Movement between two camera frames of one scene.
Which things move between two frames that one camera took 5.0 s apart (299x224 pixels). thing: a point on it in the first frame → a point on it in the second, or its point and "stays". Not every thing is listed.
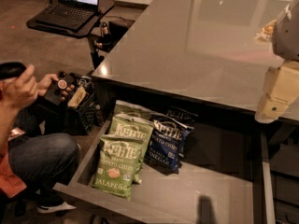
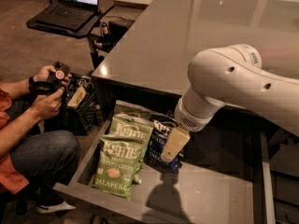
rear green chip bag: x=122 y=106 stays
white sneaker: x=61 y=207 stays
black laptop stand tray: x=104 y=7 stays
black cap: x=11 y=70 → x=43 y=88
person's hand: x=18 y=92 → x=48 y=105
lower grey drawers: x=285 y=178 stays
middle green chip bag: x=133 y=126 stays
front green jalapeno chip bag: x=116 y=164 stays
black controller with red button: x=56 y=89 → x=61 y=73
